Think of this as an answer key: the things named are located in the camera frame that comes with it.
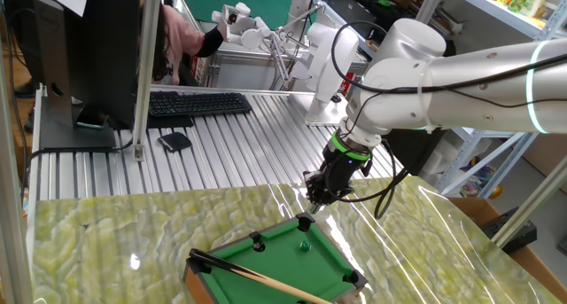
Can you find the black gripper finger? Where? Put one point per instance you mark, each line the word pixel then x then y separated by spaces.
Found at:
pixel 342 197
pixel 315 189

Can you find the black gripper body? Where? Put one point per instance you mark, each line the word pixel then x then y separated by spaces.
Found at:
pixel 343 171

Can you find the wooden pool cue black butt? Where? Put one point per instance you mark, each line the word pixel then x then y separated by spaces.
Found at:
pixel 266 279

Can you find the green pool ball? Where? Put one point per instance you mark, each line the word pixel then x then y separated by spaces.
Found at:
pixel 305 246

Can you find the mini green pool table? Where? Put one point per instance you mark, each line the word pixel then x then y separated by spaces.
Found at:
pixel 288 268

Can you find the yellow ball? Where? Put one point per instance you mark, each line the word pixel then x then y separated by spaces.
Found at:
pixel 496 191

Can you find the white haptic control device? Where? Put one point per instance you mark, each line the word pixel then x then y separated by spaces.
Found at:
pixel 330 60

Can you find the brown cardboard box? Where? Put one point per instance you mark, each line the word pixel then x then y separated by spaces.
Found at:
pixel 474 211

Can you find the black keyboard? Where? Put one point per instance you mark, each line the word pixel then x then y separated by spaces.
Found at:
pixel 199 103

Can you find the black wallet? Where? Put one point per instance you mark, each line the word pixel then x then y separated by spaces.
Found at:
pixel 175 141

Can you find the black plastic case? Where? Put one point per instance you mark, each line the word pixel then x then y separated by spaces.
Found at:
pixel 514 233

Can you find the person in pink shirt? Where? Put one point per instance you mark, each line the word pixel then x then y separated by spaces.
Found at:
pixel 181 38

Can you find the white metal storage shelf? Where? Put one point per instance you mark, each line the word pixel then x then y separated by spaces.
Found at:
pixel 496 9

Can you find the smartphone on monitor stand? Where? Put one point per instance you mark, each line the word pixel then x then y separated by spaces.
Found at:
pixel 92 120

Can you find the black computer monitor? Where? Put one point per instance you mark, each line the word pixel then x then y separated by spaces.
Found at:
pixel 102 51

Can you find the pale yellow bottle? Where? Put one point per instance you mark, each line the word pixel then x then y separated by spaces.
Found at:
pixel 536 2

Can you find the aluminium frame post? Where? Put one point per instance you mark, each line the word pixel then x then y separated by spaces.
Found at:
pixel 430 2
pixel 527 206
pixel 146 73
pixel 11 206

